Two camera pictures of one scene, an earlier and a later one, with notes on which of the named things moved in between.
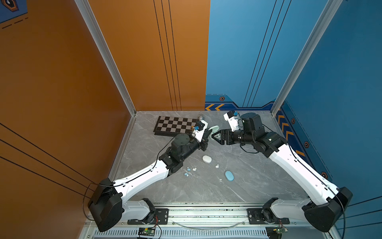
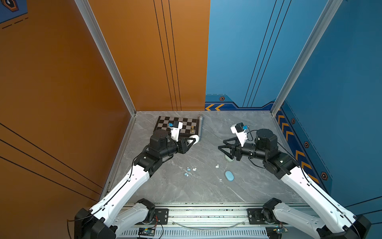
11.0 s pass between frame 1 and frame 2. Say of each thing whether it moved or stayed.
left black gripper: moved
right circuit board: stayed
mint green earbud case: moved
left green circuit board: stayed
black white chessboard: stayed
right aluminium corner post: stayed
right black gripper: moved
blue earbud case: stayed
